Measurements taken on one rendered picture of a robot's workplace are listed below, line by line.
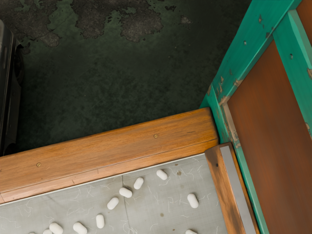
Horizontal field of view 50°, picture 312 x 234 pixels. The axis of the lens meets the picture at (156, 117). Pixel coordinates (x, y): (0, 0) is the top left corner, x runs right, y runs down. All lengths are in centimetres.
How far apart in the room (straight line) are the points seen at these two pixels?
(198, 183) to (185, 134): 13
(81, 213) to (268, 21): 65
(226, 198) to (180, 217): 14
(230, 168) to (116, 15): 133
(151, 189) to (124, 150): 13
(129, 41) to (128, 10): 19
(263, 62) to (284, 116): 10
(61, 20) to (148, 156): 124
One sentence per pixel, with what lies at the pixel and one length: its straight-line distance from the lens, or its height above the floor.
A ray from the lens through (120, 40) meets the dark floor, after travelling 186.
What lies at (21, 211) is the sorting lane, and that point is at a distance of 96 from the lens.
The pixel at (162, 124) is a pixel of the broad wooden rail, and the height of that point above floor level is 76.
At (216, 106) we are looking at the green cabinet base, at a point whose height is 82.
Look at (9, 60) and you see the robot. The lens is 165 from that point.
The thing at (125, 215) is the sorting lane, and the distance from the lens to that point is 90.
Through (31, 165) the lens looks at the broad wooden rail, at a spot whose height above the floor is 76.
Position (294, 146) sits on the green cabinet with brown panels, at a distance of 56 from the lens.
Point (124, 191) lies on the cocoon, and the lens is 89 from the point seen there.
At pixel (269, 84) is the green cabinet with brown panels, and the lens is 59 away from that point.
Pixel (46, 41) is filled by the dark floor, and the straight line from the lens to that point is 194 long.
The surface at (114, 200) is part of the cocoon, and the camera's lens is 89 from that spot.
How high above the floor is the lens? 164
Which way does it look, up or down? 75 degrees down
